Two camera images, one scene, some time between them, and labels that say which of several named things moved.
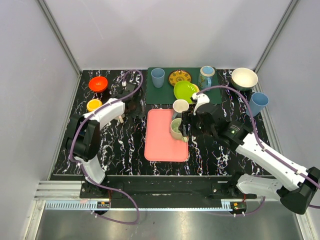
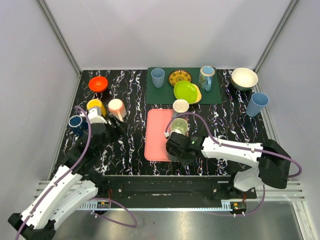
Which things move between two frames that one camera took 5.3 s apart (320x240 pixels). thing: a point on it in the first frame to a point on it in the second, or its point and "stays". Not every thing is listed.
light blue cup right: [257, 101] stays
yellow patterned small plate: [177, 76] stays
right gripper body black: [198, 128] to [183, 158]
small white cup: [180, 105] stays
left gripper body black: [136, 103] to [115, 127]
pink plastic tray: [160, 145] stays
